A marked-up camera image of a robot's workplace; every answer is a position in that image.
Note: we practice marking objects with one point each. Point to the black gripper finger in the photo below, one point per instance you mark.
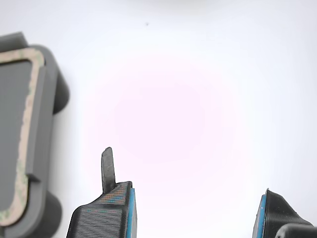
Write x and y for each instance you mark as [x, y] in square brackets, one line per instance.
[101, 220]
[275, 218]

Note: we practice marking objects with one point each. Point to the beige adhesive-backed rectangular frame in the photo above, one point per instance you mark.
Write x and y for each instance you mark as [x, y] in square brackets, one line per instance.
[35, 74]

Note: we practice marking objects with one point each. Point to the gray holder with black legs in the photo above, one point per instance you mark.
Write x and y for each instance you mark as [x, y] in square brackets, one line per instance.
[49, 81]

